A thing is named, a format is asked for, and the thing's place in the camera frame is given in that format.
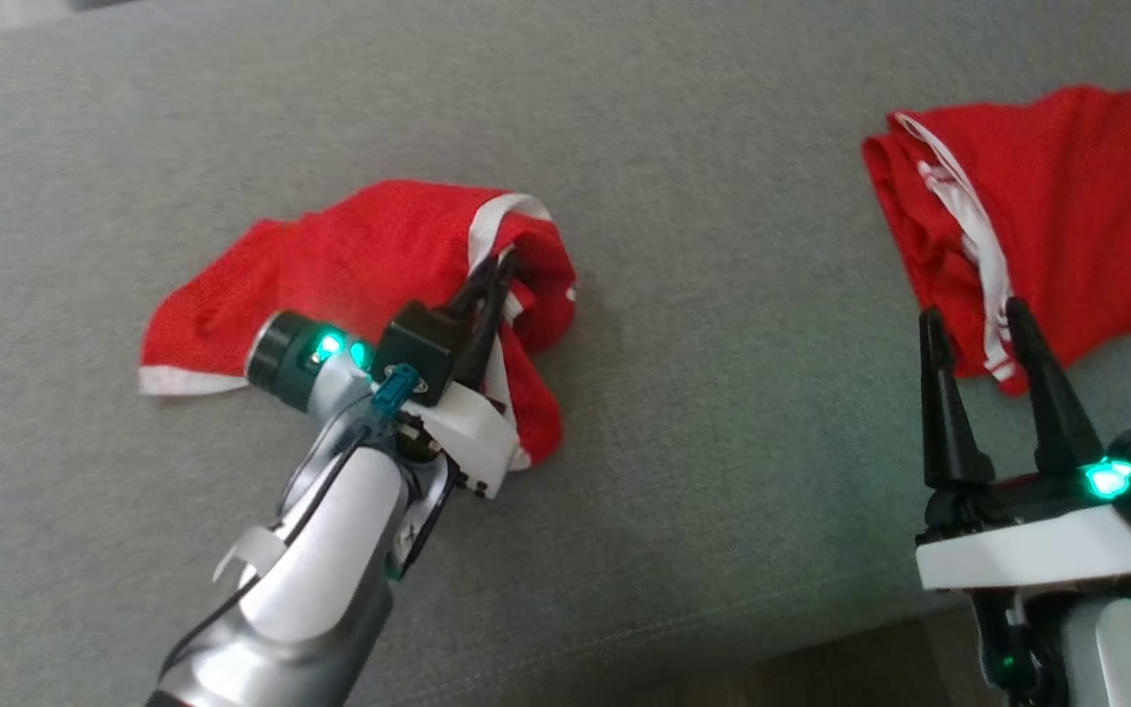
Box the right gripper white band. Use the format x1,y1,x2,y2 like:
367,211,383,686
916,297,1131,592

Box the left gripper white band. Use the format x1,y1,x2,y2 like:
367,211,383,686
374,254,520,498

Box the red shorts with white stripe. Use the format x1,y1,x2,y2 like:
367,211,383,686
138,180,579,471

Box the red Bulls 23 jersey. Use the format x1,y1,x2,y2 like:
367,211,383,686
860,85,1131,398

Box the large grey sofa seat cushion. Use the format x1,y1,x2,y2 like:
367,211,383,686
0,0,1131,707

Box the teal cable connector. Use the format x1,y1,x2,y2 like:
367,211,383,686
367,364,421,420

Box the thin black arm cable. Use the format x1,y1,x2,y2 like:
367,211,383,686
161,420,390,679

